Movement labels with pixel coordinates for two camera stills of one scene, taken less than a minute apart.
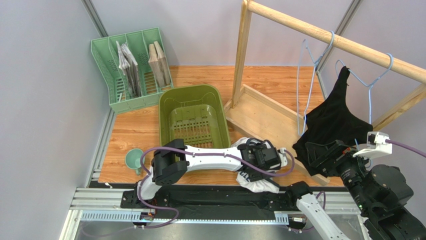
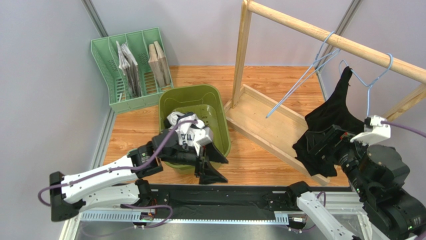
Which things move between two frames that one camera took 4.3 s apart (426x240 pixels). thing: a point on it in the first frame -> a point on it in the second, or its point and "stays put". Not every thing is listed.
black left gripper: (255, 176) -> (210, 175)
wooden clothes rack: (279, 127) stays put
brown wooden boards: (157, 62) stays put
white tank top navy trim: (267, 185) -> (188, 132)
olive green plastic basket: (194, 114) stays put
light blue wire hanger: (317, 60) -> (317, 63)
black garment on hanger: (337, 120) stays put
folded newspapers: (128, 65) stays put
